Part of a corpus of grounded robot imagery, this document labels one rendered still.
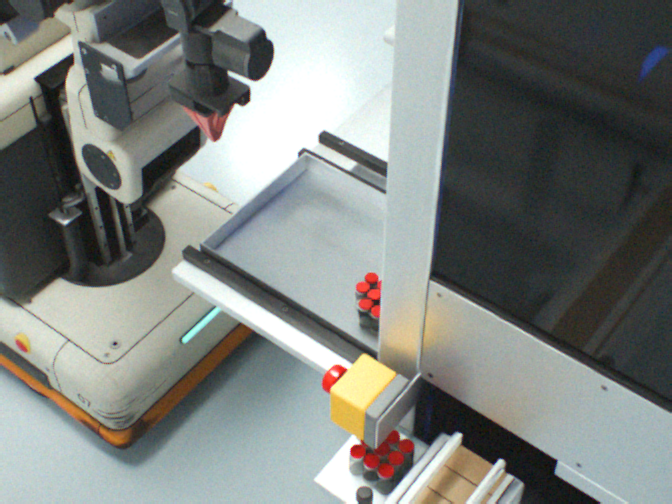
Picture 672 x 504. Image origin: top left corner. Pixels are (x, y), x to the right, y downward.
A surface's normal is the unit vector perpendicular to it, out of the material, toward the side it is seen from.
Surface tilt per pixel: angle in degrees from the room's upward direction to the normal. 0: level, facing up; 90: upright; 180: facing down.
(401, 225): 90
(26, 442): 0
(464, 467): 0
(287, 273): 0
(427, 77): 90
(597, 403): 90
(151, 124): 8
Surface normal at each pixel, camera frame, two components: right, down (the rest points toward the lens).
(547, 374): -0.61, 0.59
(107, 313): 0.00, -0.67
